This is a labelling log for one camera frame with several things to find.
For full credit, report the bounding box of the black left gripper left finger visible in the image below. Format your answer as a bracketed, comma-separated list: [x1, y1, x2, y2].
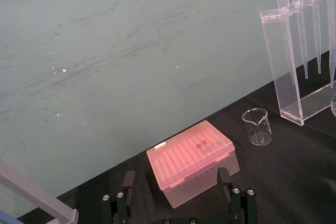
[101, 170, 136, 224]

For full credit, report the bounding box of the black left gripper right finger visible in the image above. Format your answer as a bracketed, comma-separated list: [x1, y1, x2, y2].
[217, 167, 259, 224]

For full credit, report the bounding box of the black table cloth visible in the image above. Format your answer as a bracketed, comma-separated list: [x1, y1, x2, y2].
[17, 49, 336, 224]

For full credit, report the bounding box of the pink translucent pipette tip box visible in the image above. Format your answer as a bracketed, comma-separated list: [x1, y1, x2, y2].
[146, 120, 240, 209]

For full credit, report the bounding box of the small clear glass beaker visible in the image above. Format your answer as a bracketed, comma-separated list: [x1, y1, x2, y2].
[241, 108, 272, 146]

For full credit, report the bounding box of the clear acrylic pipette rack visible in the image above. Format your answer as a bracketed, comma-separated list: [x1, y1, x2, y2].
[259, 0, 336, 126]

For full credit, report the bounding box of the plain pale wall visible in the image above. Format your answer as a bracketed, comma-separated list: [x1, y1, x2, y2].
[0, 0, 336, 219]

